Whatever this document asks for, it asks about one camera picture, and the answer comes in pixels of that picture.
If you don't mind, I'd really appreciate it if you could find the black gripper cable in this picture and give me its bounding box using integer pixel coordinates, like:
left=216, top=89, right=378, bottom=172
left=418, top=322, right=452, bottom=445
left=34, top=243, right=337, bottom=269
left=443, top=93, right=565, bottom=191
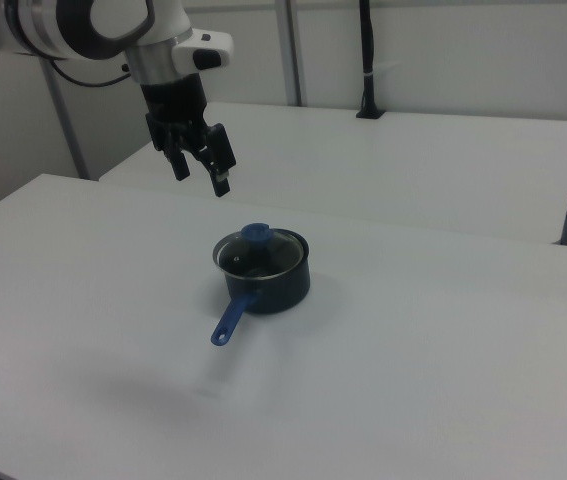
left=37, top=55, right=132, bottom=88

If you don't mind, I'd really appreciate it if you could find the glass lid with blue knob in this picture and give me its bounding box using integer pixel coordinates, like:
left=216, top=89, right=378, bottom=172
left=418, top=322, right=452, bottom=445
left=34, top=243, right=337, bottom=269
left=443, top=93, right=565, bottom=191
left=211, top=222, right=309, bottom=280

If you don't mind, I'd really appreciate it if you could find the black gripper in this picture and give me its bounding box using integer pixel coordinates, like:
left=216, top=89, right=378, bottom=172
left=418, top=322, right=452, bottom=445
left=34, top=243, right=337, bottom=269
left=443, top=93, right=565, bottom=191
left=140, top=73, right=239, bottom=199

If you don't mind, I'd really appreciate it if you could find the black stand pole with base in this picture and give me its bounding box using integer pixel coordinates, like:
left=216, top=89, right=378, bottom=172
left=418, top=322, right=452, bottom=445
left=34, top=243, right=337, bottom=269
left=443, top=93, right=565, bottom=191
left=355, top=0, right=388, bottom=120

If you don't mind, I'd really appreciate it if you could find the silver aluminium frame post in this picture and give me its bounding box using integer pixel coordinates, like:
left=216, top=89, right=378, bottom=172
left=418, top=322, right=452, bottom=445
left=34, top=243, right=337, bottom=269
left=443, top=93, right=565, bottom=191
left=41, top=57, right=90, bottom=180
left=273, top=0, right=310, bottom=107

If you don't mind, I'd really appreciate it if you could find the dark blue saucepan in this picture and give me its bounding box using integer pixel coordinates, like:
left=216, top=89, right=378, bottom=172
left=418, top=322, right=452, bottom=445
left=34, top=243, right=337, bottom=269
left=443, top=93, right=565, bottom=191
left=210, top=228, right=312, bottom=347

